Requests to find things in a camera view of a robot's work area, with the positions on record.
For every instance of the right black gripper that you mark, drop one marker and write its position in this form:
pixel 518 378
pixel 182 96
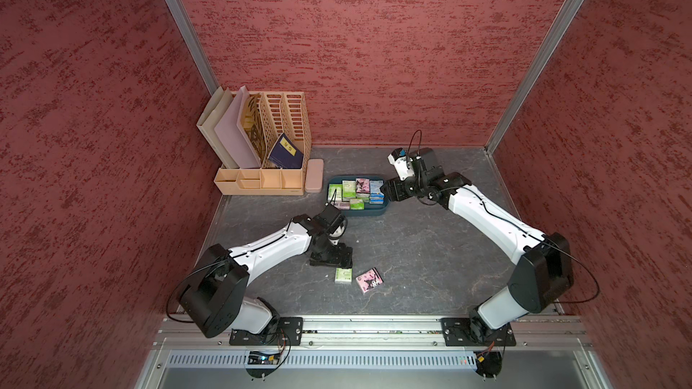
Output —
pixel 396 189

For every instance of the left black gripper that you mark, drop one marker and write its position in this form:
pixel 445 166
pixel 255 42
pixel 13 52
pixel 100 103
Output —
pixel 341 259

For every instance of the green tissue pack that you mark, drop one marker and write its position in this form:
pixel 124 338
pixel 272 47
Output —
pixel 334 193
pixel 343 276
pixel 357 204
pixel 349 189

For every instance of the pink tissue pack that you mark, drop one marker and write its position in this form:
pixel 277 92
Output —
pixel 369 280
pixel 342 205
pixel 363 186

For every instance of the pink tissue pack bottom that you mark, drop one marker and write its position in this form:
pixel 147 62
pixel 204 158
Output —
pixel 369 280

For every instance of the blue tissue pack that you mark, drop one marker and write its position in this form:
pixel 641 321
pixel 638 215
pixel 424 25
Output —
pixel 375 188
pixel 376 200

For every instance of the teal plastic storage box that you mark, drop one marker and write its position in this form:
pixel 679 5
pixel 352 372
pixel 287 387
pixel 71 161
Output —
pixel 357 195

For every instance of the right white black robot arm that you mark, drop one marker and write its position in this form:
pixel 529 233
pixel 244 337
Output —
pixel 543 263

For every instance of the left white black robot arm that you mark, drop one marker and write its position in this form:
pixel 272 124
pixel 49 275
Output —
pixel 213 296

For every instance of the pink pencil case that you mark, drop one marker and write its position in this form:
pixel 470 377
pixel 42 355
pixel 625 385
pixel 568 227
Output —
pixel 314 176

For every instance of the dark blue booklet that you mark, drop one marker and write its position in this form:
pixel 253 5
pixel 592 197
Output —
pixel 286 155

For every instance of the lilac folder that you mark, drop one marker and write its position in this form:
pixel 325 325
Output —
pixel 233 137

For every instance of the gold patterned book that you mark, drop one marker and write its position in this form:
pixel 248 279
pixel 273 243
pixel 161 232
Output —
pixel 252 125

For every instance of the beige folder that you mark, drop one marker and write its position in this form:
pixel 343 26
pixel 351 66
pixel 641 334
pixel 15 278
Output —
pixel 215 109

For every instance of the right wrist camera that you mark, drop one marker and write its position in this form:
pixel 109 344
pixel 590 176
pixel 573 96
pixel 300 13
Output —
pixel 422 164

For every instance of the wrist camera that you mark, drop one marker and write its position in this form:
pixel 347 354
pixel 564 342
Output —
pixel 422 164
pixel 333 222

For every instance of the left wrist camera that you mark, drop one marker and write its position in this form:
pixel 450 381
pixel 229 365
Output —
pixel 333 222

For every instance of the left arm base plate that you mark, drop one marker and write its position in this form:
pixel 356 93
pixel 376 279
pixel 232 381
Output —
pixel 280 332

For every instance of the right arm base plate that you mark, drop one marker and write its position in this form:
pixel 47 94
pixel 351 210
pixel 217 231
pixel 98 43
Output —
pixel 472 332

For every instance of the aluminium front rail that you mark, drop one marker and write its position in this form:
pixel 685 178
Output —
pixel 538 332

